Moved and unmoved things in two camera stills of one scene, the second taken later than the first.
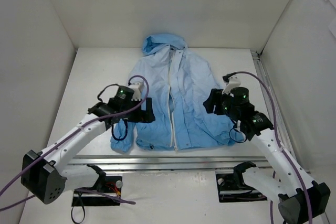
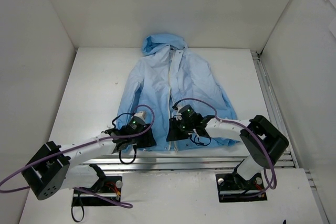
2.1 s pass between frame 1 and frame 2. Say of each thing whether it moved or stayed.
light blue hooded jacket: stayed
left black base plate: stayed
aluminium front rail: stayed
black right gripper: moved
